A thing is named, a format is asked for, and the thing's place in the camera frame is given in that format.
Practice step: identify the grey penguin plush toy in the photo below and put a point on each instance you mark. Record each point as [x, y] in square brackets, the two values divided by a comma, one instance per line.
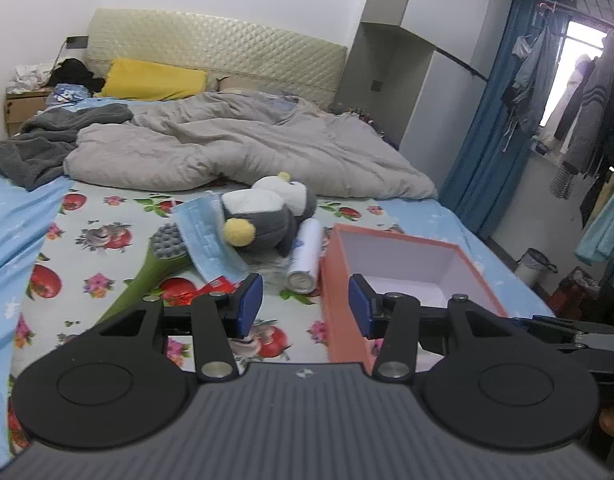
[267, 215]

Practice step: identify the dark grey blanket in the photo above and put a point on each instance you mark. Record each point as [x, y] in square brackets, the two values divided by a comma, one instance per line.
[42, 145]

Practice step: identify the white spray can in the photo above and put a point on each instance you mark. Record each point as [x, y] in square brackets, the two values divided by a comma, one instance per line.
[304, 255]

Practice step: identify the dark hanging coat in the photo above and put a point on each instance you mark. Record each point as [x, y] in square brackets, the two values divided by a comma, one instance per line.
[592, 105]

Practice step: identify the wall power socket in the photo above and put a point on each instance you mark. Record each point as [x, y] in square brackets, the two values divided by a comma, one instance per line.
[77, 42]

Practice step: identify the green massage hammer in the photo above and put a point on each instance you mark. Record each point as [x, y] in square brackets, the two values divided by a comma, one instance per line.
[142, 285]

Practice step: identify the striped hanging garment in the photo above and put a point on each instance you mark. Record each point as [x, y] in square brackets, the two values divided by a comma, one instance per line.
[563, 182]

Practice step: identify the wooden nightstand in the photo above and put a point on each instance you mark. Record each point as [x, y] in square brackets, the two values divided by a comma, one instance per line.
[22, 112]

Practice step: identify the blue face mask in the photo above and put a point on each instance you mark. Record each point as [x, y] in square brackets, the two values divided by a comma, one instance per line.
[207, 240]

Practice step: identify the cream quilted headboard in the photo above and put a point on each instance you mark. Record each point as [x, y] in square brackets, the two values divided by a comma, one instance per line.
[227, 45]

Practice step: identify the white crumpled clothes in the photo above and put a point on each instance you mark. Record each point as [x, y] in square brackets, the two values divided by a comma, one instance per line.
[29, 77]

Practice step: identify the floral bed sheet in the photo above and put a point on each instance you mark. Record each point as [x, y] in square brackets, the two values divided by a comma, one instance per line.
[87, 260]

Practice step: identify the blue curtain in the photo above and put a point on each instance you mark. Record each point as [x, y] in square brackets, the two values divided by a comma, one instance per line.
[492, 135]

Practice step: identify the dark wall switch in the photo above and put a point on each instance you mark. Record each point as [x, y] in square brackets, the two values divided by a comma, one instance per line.
[377, 85]

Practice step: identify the white trash can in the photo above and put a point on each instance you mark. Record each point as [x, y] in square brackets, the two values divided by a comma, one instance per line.
[534, 270]

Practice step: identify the pink cardboard box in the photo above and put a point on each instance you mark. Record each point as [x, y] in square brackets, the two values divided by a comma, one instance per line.
[344, 310]

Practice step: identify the light grey duvet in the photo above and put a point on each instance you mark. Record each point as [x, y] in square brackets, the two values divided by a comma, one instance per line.
[247, 145]

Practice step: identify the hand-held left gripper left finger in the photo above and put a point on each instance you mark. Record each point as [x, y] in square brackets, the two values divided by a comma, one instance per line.
[250, 305]

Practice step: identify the blue grey hanging clothes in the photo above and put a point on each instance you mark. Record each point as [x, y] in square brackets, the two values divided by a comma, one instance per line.
[529, 75]

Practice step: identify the black clothing heap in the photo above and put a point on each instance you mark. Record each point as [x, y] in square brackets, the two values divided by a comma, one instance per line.
[77, 72]

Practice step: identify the blue patterned packet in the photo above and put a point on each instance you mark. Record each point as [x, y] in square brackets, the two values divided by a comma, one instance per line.
[69, 94]

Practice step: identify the teal hanging garment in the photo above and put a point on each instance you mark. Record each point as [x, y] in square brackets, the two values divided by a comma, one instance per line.
[604, 230]

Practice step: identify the white wardrobe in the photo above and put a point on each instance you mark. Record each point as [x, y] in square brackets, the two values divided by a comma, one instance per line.
[447, 10]

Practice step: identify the yellow pillow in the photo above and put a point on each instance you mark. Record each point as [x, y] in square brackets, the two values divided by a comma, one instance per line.
[152, 80]

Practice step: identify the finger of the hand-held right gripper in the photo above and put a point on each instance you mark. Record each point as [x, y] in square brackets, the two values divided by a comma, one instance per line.
[607, 357]
[562, 326]

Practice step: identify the dark red bag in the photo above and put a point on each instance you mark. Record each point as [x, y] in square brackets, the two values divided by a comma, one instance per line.
[574, 290]

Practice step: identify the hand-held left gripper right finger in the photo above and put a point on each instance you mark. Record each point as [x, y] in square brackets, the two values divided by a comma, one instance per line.
[359, 310]

